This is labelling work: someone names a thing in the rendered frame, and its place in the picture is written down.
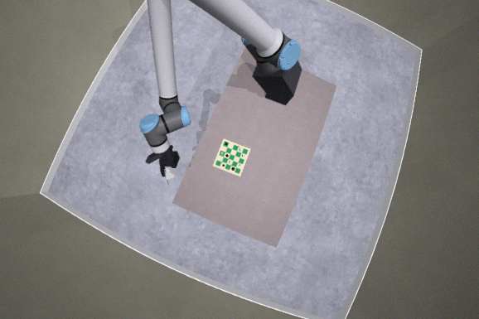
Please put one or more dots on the green and cream chessboard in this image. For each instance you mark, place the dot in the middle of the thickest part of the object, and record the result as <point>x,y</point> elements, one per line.
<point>235,156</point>

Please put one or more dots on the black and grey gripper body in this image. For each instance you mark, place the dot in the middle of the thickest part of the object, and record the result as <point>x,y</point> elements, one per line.
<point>169,158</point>

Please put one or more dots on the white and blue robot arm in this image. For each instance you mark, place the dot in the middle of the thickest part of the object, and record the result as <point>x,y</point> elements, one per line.
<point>270,44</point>

